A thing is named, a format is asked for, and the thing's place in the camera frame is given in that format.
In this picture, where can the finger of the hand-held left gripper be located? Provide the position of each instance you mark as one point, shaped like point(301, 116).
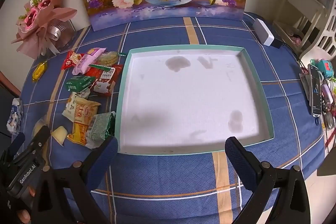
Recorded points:
point(40, 136)
point(15, 144)

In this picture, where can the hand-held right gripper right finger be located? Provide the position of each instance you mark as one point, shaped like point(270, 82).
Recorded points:
point(239, 161)

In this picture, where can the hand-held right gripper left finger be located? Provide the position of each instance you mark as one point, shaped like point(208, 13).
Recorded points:
point(105, 158)

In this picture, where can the clear bun packet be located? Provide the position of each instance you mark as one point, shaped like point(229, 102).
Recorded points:
point(38, 124)

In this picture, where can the yellow jelly cup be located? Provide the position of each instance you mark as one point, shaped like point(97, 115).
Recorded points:
point(60, 134)

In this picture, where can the pale green barcode packet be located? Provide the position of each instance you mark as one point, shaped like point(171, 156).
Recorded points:
point(101, 128)

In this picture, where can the yellow cake packet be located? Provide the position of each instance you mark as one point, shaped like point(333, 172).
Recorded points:
point(80, 113)

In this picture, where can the dark green snack packet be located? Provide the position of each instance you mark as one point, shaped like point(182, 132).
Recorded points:
point(78, 83)

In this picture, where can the red milk biscuit packet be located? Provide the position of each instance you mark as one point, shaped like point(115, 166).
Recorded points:
point(105, 82)

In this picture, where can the white tray with teal rim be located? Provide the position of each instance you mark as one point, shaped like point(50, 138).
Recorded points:
point(189, 98)

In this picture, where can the small red snack packet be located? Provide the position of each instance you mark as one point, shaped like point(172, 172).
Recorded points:
point(68, 60)

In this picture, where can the pink snack packet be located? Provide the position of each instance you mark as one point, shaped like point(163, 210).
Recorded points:
point(86, 61)

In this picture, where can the person's left hand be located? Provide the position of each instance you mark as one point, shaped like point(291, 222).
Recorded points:
point(24, 216)

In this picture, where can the blue and white wrapper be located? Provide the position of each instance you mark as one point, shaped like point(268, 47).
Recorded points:
point(14, 119)

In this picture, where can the cream snack packet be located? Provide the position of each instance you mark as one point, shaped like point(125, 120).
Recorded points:
point(78, 95)

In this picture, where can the yellow wrapped candy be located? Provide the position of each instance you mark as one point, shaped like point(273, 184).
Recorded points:
point(39, 71)

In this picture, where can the clear rice cracker packet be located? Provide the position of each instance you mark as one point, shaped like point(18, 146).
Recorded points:
point(109, 57)

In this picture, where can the grey phone stand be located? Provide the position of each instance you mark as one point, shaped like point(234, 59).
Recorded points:
point(305, 85)

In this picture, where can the smartphone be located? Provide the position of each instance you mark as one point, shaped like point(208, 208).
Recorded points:
point(315, 90)

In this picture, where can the clear plastic box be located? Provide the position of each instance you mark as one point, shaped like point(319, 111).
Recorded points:
point(67, 35)

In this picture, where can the lilac gadget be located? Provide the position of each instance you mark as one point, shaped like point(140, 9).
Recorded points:
point(326, 90)

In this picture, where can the pink flower bouquet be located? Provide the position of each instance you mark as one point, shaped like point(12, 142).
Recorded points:
point(39, 19)

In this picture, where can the black adapter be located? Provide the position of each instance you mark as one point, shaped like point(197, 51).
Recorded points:
point(277, 43)

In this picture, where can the teal toy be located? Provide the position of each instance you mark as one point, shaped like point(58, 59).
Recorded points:
point(324, 66)

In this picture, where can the white power adapter box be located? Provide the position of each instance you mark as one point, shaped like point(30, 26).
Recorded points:
point(262, 31)

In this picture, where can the blue plaid bed sheet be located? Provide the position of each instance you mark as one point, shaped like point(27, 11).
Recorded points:
point(157, 35)

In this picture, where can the pink item under chair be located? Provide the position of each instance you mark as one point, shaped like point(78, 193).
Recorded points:
point(296, 39)

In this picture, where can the white chair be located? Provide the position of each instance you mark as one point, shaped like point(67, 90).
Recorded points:
point(296, 3)

